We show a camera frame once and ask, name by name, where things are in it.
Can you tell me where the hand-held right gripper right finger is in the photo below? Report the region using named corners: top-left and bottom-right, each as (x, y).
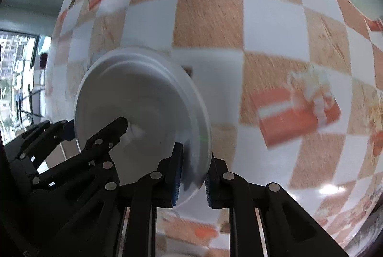
top-left (206, 155), bottom-right (349, 257)

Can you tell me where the white foam bowl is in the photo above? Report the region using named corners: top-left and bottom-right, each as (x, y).
top-left (74, 47), bottom-right (214, 210)

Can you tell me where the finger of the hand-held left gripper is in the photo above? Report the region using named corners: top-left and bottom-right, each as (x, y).
top-left (31, 116), bottom-right (130, 187)
top-left (9, 120), bottom-right (76, 169)

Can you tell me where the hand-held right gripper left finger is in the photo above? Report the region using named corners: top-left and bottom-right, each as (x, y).
top-left (39, 143), bottom-right (184, 257)

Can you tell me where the checkered printed tablecloth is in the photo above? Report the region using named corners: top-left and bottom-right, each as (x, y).
top-left (45, 0), bottom-right (383, 257)

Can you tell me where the window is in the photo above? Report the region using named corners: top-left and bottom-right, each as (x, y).
top-left (0, 30), bottom-right (45, 126)

